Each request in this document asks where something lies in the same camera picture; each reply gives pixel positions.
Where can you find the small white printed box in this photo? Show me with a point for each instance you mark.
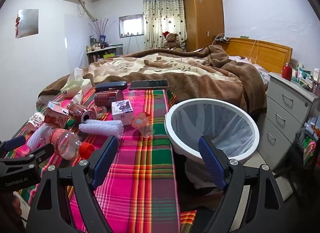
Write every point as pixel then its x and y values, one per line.
pixel 122 115

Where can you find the pile of colourful bags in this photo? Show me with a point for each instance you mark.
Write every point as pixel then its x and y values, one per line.
pixel 311 143

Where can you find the soft tissue pack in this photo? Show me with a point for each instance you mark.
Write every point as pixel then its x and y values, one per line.
pixel 75 82

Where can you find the shiny silver wall sheet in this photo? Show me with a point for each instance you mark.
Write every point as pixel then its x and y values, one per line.
pixel 28 22

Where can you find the wooden bed headboard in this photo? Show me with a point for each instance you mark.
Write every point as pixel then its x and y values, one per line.
pixel 265 52

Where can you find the printed paper cup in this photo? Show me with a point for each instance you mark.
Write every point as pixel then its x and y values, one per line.
pixel 35 121

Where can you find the group of medicine boxes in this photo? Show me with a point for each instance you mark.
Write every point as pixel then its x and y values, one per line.
pixel 306 76

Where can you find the brown patterned blanket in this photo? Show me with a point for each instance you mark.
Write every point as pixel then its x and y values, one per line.
pixel 190 75

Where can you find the orange plastic wrapper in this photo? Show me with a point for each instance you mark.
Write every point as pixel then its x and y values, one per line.
pixel 142 123

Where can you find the clear bottle with red cap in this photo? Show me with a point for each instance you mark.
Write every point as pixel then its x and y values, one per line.
pixel 67 144

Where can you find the wooden wardrobe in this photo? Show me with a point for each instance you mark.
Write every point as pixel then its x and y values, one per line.
pixel 203 15

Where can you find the beige paper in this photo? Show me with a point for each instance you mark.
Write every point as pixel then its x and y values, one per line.
pixel 77 98

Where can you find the dark blue glasses case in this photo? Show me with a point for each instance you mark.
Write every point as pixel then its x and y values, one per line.
pixel 111 86

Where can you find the crushed red can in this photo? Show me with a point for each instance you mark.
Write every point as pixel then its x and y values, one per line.
pixel 81 113

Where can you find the flat green item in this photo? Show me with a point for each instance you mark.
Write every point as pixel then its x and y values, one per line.
pixel 245 36

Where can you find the red jar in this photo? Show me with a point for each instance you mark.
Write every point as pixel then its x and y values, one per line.
pixel 287 72

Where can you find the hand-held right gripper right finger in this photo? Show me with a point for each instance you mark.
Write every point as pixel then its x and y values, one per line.
pixel 212 163

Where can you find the black smartphone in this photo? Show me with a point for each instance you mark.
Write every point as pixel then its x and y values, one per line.
pixel 148 84

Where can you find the large red can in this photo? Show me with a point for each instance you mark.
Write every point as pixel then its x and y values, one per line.
pixel 108 98

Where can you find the teddy bear with red hat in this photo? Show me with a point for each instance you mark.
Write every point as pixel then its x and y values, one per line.
pixel 171 40

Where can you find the pink plaid cloth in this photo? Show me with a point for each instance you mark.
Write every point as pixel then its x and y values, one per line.
pixel 145 173

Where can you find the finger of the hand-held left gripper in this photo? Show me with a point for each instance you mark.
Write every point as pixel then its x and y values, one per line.
pixel 43 149
pixel 15 142

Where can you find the white foam roll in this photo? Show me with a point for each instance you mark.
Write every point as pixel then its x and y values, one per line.
pixel 101 128
pixel 38 135

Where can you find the red and white carton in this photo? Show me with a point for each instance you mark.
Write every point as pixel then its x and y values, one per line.
pixel 56 116

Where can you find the clear plastic cup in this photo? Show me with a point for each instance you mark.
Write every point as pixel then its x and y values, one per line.
pixel 102 111

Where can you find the person's left forearm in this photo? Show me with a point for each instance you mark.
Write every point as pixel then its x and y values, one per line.
pixel 10 213

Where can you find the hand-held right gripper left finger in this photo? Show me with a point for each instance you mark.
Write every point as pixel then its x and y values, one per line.
pixel 105 158

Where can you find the shelf with bottles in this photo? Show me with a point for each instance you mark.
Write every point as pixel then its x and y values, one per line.
pixel 102 52

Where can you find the patterned curtain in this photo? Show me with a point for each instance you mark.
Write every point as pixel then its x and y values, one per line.
pixel 162 20

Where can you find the small window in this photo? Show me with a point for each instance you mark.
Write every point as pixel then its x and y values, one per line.
pixel 131 25

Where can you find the red wall ornament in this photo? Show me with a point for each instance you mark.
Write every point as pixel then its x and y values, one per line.
pixel 17 27

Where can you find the white round bin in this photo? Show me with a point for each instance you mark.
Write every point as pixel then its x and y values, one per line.
pixel 170 133

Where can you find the wrapped air conditioner pipe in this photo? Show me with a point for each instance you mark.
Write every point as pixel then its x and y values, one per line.
pixel 86 9

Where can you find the white power strip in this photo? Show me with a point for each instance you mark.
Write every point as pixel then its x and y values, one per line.
pixel 221 39

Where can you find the grey drawer nightstand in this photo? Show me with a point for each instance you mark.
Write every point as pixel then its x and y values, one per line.
pixel 287 118

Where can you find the vase with dry branches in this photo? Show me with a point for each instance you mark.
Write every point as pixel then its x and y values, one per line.
pixel 101 29

